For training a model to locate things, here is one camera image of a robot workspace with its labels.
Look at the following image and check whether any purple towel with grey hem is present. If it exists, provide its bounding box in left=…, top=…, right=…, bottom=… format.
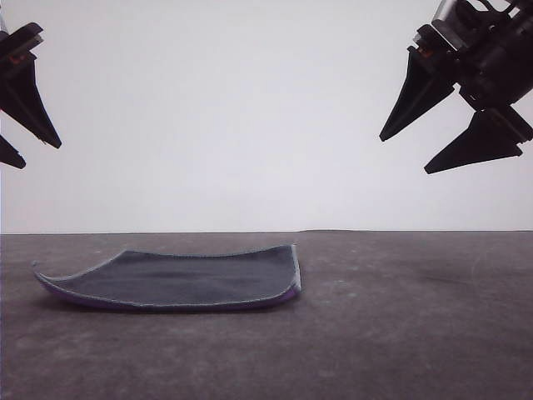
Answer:
left=31, top=243, right=304, bottom=313

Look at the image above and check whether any grey table cloth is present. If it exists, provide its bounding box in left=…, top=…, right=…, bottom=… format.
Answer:
left=0, top=229, right=533, bottom=400

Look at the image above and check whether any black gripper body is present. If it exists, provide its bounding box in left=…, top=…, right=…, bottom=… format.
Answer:
left=0, top=22, right=45, bottom=72
left=414, top=0, right=533, bottom=145

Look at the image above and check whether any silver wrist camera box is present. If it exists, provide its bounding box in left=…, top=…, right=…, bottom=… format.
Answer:
left=432, top=0, right=463, bottom=47

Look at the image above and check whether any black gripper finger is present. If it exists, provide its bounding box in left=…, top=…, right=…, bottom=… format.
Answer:
left=379, top=47, right=457, bottom=142
left=0, top=135, right=27, bottom=170
left=423, top=108, right=522, bottom=175
left=0, top=56, right=62, bottom=149

